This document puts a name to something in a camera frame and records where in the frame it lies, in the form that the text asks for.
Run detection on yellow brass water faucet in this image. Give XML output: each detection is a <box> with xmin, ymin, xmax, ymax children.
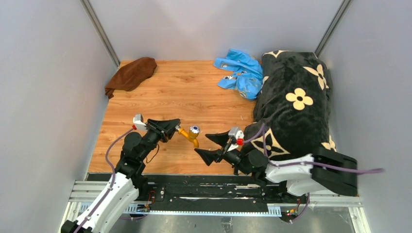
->
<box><xmin>175</xmin><ymin>125</ymin><xmax>200</xmax><ymax>148</ymax></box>

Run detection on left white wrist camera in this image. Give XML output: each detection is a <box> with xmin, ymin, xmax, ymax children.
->
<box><xmin>132</xmin><ymin>114</ymin><xmax>147</xmax><ymax>131</ymax></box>

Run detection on blue plastic bag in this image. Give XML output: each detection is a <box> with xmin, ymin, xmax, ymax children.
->
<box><xmin>213</xmin><ymin>49</ymin><xmax>263</xmax><ymax>100</ymax></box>

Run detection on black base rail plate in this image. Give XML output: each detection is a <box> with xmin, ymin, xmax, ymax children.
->
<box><xmin>86</xmin><ymin>173</ymin><xmax>345</xmax><ymax>222</ymax></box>

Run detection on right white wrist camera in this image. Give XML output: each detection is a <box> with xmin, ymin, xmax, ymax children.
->
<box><xmin>228</xmin><ymin>127</ymin><xmax>244</xmax><ymax>146</ymax></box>

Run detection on aluminium frame rail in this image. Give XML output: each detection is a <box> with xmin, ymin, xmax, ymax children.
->
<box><xmin>64</xmin><ymin>181</ymin><xmax>363</xmax><ymax>216</ymax></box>

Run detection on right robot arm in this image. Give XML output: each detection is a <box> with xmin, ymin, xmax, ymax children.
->
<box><xmin>195</xmin><ymin>129</ymin><xmax>358</xmax><ymax>202</ymax></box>

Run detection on black floral blanket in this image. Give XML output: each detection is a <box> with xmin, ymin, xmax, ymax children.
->
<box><xmin>240</xmin><ymin>50</ymin><xmax>336</xmax><ymax>161</ymax></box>

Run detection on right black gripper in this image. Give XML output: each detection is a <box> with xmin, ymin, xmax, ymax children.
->
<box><xmin>195</xmin><ymin>130</ymin><xmax>251</xmax><ymax>175</ymax></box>

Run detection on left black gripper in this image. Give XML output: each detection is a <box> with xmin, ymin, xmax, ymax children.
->
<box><xmin>138</xmin><ymin>118</ymin><xmax>180</xmax><ymax>161</ymax></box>

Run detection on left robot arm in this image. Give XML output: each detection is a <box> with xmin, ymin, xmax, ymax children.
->
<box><xmin>60</xmin><ymin>114</ymin><xmax>181</xmax><ymax>233</ymax></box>

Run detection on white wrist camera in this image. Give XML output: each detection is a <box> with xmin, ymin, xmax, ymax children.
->
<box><xmin>132</xmin><ymin>114</ymin><xmax>147</xmax><ymax>131</ymax></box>
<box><xmin>228</xmin><ymin>127</ymin><xmax>244</xmax><ymax>146</ymax></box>

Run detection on brown cloth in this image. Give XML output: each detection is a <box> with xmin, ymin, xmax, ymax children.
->
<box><xmin>105</xmin><ymin>57</ymin><xmax>157</xmax><ymax>99</ymax></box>

